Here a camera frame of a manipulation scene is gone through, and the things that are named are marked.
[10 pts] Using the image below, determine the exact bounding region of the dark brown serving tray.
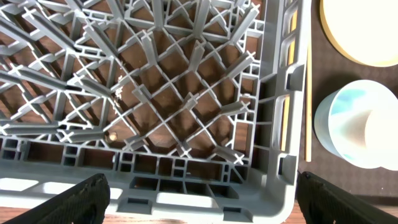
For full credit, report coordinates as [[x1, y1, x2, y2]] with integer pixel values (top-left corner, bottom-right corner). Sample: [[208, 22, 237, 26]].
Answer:
[[298, 1, 397, 197]]

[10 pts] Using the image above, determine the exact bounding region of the wooden chopstick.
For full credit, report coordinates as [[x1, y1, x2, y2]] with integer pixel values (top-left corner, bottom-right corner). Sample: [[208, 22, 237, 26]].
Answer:
[[305, 39, 312, 162], [280, 11, 297, 151]]

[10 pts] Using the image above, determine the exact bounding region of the yellow round plate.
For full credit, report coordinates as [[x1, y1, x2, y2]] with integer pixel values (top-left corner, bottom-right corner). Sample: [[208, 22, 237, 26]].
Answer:
[[319, 0, 397, 67]]

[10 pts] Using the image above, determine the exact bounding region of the light blue bowl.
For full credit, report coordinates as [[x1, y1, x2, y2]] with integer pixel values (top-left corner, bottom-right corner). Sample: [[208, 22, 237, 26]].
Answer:
[[313, 80, 397, 171]]

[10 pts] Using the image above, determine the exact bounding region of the grey plastic dish rack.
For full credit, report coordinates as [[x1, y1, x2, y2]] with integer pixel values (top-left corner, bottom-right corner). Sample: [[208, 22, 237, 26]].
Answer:
[[1, 0, 312, 223]]

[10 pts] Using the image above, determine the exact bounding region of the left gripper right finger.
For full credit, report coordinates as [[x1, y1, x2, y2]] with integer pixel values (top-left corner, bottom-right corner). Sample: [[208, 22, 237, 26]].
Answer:
[[295, 172, 397, 224]]

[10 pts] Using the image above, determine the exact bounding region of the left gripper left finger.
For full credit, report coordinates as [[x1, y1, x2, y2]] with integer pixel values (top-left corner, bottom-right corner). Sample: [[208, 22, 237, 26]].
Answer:
[[7, 173, 110, 224]]

